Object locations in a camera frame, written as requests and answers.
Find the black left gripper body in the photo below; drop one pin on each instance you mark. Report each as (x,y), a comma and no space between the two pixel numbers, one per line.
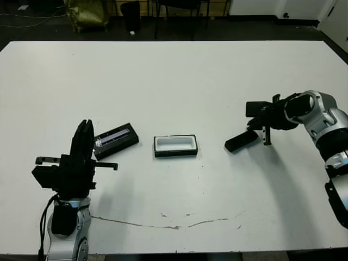
(76,176)

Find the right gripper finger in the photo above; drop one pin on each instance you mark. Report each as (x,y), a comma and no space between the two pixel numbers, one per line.
(255,121)
(255,127)

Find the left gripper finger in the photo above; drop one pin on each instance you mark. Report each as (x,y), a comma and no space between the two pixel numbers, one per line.
(80,141)
(90,141)

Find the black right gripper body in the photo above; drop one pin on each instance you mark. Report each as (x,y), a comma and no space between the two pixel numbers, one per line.
(276,117)

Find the black phone-like camera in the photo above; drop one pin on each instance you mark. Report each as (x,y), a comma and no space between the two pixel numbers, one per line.
(239,142)

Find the black box lid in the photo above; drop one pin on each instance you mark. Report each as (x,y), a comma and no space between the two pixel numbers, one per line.
(119,140)

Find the black box white insert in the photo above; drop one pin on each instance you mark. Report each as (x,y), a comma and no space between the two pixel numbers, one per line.
(174,153)

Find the white door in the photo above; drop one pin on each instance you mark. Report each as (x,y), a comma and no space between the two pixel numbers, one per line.
(337,21)

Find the crinkled plastic bag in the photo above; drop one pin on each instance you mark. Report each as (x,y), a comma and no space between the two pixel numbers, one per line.
(87,15)

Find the black waste bin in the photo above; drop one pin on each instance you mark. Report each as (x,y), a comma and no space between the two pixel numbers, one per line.
(131,16)

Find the black office chair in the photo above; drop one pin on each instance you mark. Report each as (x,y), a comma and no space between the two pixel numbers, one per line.
(180,4)

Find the white paper sheet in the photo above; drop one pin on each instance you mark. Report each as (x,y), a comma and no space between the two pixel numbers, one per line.
(23,7)

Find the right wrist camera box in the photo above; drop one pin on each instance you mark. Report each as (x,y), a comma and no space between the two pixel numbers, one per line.
(255,108)

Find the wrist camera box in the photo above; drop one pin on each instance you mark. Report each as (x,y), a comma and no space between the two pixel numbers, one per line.
(44,176)
(255,108)

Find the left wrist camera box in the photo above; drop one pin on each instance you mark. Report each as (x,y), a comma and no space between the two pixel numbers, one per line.
(44,176)

